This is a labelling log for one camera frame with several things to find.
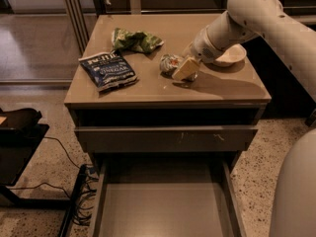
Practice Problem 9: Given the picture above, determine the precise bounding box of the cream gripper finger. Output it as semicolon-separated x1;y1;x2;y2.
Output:
172;56;199;81

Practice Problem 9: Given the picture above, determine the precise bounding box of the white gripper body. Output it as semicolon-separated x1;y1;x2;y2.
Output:
182;27;227;63

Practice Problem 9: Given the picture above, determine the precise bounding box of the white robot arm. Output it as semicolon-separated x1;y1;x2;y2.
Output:
173;0;316;237

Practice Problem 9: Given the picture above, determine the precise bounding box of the grey drawer cabinet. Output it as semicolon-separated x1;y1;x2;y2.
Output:
63;13;273;237

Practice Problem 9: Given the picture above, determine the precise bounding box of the open middle drawer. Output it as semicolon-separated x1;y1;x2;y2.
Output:
88;158;247;237

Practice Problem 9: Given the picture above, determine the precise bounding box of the white bowl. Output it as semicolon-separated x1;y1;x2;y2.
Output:
213;44;247;67

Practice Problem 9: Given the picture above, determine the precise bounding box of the green chip bag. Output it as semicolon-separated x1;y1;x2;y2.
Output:
112;28;164;54

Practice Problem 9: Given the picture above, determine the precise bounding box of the blue kettle chip bag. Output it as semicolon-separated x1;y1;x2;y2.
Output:
79;51;137;92

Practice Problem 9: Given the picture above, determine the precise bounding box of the black side table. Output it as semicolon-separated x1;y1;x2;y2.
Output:
0;108;69;210

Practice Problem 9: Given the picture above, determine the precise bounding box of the black power strip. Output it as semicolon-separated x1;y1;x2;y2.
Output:
57;165;87;237

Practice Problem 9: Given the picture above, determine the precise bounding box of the metal railing frame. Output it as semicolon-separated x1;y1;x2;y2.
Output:
64;0;89;53

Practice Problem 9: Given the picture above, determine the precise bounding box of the black cable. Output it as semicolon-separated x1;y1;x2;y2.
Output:
42;135;82;170

